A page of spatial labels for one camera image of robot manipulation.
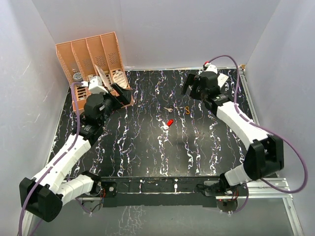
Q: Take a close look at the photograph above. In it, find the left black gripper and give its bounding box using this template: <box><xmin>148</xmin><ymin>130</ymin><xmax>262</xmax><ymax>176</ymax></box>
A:
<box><xmin>98</xmin><ymin>84</ymin><xmax>131</xmax><ymax>125</ymax></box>

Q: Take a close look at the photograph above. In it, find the orange S carabiner keyring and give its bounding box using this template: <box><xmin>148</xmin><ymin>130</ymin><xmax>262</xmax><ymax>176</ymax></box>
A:
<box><xmin>185</xmin><ymin>106</ymin><xmax>190</xmax><ymax>115</ymax></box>

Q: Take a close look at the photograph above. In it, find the red key tag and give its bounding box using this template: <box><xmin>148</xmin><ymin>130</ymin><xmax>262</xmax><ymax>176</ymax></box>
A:
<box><xmin>167</xmin><ymin>119</ymin><xmax>174</xmax><ymax>126</ymax></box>

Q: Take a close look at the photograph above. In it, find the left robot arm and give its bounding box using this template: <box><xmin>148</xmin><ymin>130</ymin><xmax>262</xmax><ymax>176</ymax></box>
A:
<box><xmin>19</xmin><ymin>83</ymin><xmax>132</xmax><ymax>222</ymax></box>

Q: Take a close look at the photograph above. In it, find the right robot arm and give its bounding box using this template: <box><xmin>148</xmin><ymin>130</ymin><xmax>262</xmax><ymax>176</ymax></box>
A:
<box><xmin>181</xmin><ymin>71</ymin><xmax>284</xmax><ymax>195</ymax></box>

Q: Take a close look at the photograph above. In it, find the white labelled packet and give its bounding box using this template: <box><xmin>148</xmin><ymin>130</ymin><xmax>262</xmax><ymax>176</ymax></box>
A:
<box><xmin>113</xmin><ymin>70</ymin><xmax>128</xmax><ymax>89</ymax></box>

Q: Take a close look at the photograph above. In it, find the white printed card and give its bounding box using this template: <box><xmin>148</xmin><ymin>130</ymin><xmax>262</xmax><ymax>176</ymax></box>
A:
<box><xmin>95</xmin><ymin>65</ymin><xmax>112</xmax><ymax>91</ymax></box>

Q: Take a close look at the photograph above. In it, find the small white red box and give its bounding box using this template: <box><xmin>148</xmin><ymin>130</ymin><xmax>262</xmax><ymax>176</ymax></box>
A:
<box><xmin>218</xmin><ymin>73</ymin><xmax>229</xmax><ymax>88</ymax></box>

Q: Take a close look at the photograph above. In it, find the orange plastic file organizer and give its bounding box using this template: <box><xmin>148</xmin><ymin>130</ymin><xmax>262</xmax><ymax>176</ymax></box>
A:
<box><xmin>55</xmin><ymin>31</ymin><xmax>134</xmax><ymax>117</ymax></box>

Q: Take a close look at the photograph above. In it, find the grey round canister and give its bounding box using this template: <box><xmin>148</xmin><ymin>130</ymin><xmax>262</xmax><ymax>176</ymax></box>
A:
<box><xmin>72</xmin><ymin>70</ymin><xmax>83</xmax><ymax>82</ymax></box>

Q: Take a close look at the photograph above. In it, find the black front base bar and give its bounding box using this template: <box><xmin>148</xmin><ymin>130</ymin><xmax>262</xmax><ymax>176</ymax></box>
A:
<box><xmin>99</xmin><ymin>176</ymin><xmax>249</xmax><ymax>208</ymax></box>

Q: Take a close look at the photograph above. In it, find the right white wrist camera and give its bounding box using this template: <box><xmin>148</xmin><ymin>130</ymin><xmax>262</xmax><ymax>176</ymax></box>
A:
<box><xmin>203</xmin><ymin>61</ymin><xmax>218</xmax><ymax>74</ymax></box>

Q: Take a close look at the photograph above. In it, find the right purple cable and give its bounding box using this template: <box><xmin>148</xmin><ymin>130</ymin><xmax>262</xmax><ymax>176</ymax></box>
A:
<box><xmin>209</xmin><ymin>55</ymin><xmax>308</xmax><ymax>214</ymax></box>

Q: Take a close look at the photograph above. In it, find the aluminium frame rail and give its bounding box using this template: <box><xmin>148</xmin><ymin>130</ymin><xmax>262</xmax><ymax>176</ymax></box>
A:
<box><xmin>239</xmin><ymin>66</ymin><xmax>304</xmax><ymax>236</ymax></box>

